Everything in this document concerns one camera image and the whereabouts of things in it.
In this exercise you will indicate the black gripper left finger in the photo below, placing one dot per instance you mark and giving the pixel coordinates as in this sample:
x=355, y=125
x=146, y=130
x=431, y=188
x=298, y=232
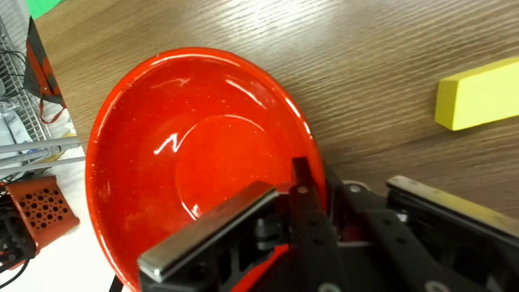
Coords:
x=215, y=227

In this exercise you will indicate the yellow wooden block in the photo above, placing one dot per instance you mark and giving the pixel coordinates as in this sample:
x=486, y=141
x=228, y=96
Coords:
x=480, y=97

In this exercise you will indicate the dark panel with red edge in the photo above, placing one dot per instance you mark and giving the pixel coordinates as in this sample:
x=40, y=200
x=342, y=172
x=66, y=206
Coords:
x=39, y=70

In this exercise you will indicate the red perforated basket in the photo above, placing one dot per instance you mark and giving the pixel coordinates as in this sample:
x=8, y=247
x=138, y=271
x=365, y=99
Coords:
x=45, y=211

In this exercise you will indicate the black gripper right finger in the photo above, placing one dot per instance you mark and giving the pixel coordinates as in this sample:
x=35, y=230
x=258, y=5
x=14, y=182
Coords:
x=421, y=232

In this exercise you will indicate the bright green round object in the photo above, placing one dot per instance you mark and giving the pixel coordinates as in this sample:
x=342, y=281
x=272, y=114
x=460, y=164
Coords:
x=42, y=7

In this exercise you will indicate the red plastic bowl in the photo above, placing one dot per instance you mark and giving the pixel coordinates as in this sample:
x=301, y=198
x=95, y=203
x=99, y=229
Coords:
x=162, y=107

